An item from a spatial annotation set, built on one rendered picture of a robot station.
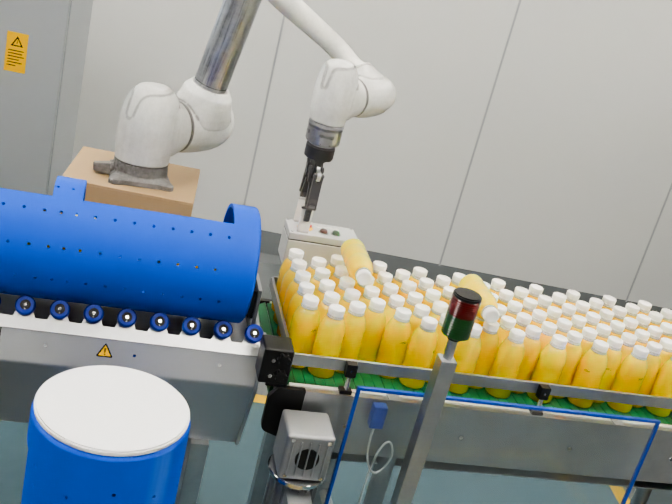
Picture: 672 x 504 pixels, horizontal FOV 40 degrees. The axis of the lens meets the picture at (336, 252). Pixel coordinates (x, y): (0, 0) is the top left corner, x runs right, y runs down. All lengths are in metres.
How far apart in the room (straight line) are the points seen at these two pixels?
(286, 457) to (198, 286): 0.43
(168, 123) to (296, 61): 2.25
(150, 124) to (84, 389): 1.03
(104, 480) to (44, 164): 2.21
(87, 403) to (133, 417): 0.09
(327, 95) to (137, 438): 0.99
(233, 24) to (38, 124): 1.22
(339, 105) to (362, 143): 2.68
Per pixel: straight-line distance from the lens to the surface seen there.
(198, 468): 2.43
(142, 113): 2.60
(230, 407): 2.30
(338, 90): 2.24
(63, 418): 1.68
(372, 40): 4.81
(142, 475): 1.66
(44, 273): 2.10
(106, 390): 1.77
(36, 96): 3.63
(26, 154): 3.71
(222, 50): 2.69
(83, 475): 1.65
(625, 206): 5.40
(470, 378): 2.27
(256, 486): 2.95
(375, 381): 2.28
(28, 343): 2.20
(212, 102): 2.71
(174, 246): 2.08
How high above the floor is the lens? 1.99
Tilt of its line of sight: 22 degrees down
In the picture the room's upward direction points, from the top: 14 degrees clockwise
